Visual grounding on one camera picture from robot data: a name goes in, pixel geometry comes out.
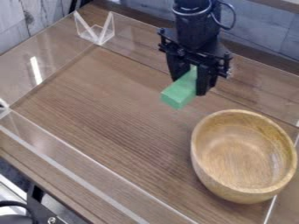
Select wooden bowl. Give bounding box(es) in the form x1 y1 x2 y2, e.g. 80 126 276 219
191 109 297 204

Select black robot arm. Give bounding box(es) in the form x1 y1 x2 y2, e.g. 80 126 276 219
157 0 237 96

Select black metal table frame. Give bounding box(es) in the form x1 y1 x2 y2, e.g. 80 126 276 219
26 184 80 224

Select clear acrylic corner bracket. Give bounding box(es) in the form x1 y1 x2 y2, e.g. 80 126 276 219
73 11 115 46

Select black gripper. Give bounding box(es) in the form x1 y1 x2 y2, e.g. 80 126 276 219
157 11 233 96

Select black cable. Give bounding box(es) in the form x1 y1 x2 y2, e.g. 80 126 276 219
0 200 29 224

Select green rectangular block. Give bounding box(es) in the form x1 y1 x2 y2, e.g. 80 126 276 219
160 66 197 109

